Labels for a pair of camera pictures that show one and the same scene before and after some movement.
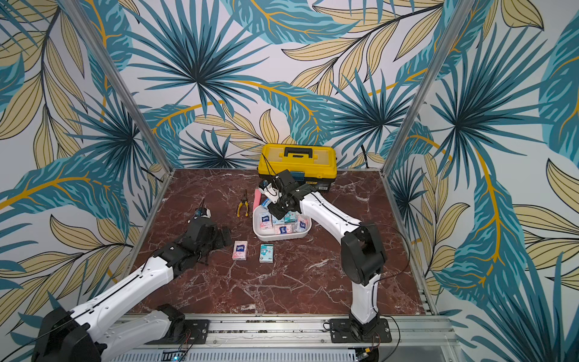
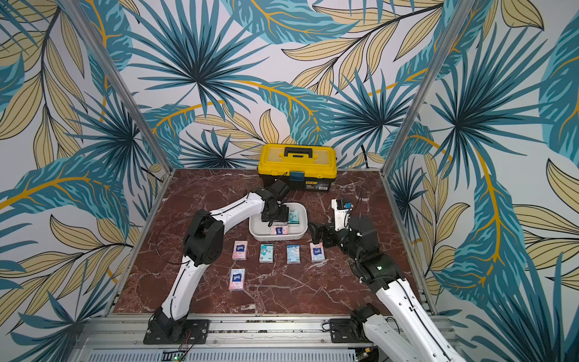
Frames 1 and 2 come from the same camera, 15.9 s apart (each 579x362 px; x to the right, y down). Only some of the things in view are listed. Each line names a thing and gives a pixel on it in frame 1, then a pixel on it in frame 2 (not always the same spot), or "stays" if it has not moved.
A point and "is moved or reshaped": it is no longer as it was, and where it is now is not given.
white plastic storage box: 268,228 stays
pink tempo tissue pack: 265,222 is moved or reshaped
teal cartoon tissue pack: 266,253 stays
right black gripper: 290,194 -> 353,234
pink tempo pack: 302,222 -> 279,230
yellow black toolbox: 310,164 stays
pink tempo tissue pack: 240,250 stays
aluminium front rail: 413,338 stays
